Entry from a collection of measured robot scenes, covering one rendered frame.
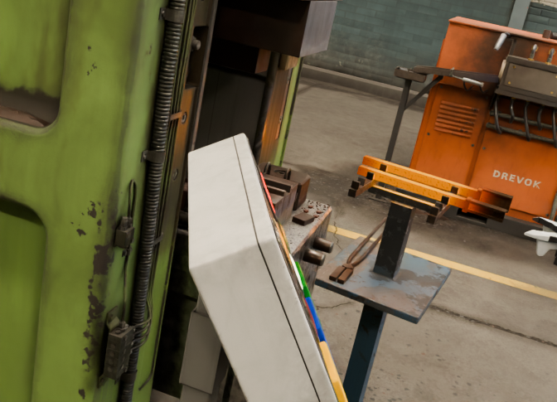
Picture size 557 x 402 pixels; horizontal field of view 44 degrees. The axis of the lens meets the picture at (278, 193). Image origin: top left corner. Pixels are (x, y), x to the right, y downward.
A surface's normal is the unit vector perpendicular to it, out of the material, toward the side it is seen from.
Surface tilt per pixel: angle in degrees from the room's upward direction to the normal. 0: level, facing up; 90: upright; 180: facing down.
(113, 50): 89
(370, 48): 91
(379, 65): 90
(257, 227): 30
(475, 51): 90
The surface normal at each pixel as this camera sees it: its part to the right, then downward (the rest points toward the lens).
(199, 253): -0.32, -0.88
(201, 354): -0.28, 0.27
